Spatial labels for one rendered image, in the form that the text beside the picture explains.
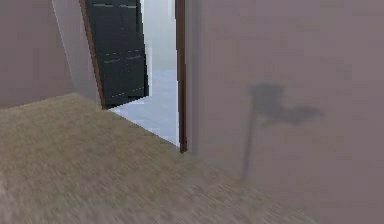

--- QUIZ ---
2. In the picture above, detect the black cupboard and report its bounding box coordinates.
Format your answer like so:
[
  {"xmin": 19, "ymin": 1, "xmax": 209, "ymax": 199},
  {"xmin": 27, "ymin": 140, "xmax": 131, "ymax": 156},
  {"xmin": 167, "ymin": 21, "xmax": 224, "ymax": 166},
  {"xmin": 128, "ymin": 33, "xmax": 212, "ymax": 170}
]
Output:
[{"xmin": 84, "ymin": 0, "xmax": 150, "ymax": 109}]

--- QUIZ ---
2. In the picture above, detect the brown door frame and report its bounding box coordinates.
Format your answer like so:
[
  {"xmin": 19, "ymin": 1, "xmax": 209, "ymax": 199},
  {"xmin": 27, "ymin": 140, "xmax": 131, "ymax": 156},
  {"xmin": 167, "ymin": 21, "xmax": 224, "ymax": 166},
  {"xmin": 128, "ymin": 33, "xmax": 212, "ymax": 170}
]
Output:
[{"xmin": 79, "ymin": 0, "xmax": 188, "ymax": 155}]

